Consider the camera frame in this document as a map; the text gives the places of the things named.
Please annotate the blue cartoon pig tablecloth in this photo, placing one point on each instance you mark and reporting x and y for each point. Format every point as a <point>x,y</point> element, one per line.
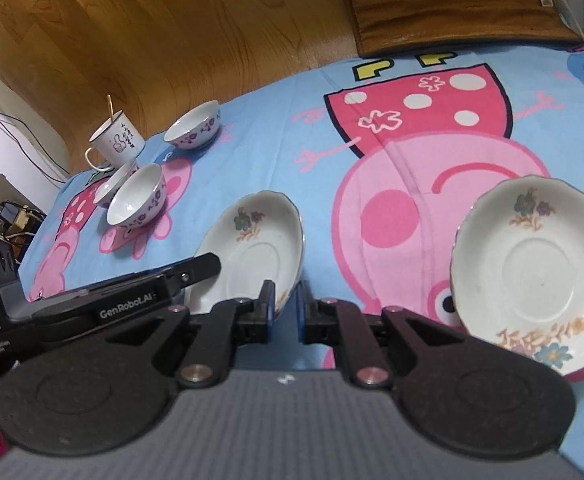
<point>382,170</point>

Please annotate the wooden stirring stick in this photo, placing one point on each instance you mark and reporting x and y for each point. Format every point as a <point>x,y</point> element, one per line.
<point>110,107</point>

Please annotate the clutter of chargers and cables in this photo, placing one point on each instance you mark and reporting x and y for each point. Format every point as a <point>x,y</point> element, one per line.
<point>18,226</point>

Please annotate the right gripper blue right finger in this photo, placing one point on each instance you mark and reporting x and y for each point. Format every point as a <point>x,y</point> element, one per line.
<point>340,325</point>

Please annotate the white floral plate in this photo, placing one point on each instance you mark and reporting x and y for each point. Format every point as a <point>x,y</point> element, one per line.
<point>259,238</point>
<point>517,271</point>

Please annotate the white enamel mug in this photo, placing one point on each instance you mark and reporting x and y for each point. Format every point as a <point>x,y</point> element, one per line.
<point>117,140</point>

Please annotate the brown seat cushion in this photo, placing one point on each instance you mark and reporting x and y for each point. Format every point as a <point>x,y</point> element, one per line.
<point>383,26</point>

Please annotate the floral rice bowl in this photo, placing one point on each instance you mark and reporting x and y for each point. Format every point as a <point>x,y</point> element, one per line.
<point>196,128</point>
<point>108,189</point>
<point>139,200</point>

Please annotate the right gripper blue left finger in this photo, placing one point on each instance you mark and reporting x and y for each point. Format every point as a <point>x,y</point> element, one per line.
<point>216,335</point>

